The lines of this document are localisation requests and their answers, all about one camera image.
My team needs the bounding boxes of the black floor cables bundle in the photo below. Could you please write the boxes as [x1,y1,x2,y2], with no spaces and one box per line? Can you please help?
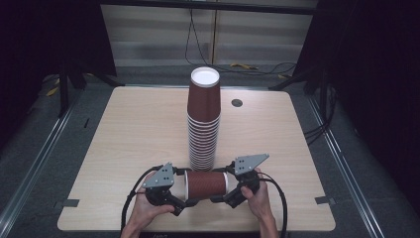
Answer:
[303,82,338,147]

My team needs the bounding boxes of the ribbed brown paper cup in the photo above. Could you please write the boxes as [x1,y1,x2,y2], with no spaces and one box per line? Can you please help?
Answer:
[183,169,230,201]

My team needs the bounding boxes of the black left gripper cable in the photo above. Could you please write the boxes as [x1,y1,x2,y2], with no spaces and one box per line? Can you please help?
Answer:
[120,164,165,234]

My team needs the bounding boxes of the person's right hand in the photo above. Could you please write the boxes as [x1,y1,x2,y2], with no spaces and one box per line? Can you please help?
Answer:
[240,168,275,223]

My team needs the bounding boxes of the person's left hand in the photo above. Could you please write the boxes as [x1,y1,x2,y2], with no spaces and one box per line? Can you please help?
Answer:
[131,172,176,230]

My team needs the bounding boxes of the black metal crossbar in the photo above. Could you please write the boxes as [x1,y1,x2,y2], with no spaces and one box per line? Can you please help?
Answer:
[99,0,319,16]

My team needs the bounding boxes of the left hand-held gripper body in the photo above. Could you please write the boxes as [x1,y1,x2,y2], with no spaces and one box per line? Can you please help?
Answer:
[142,161,186,217]

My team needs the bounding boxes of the black hanging cable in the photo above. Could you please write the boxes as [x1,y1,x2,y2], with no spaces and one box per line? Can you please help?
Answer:
[183,8,212,66]
[211,9,219,63]

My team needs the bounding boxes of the grey tape strip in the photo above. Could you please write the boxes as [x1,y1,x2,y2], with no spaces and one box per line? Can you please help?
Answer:
[314,195,337,205]
[53,198,80,209]

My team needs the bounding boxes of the dark curtain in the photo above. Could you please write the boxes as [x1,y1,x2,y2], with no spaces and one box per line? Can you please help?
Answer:
[0,0,117,150]
[291,0,420,212]

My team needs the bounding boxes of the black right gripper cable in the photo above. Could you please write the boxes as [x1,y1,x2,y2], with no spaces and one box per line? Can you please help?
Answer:
[257,172,289,238]

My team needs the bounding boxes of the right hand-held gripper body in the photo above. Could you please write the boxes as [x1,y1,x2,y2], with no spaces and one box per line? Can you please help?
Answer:
[223,153,270,210]

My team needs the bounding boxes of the stack of brown cups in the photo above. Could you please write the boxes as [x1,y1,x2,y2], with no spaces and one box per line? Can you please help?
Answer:
[186,66,222,173]

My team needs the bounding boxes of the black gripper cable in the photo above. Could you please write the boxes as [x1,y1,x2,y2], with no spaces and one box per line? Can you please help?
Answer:
[120,164,165,234]
[257,172,289,238]

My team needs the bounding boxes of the black metal stand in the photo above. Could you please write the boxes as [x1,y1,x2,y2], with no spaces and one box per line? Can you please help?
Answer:
[267,65,331,97]
[57,59,117,118]

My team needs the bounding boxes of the metal floor rail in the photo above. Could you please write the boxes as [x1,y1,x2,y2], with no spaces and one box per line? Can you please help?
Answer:
[0,102,78,232]
[306,95,387,238]

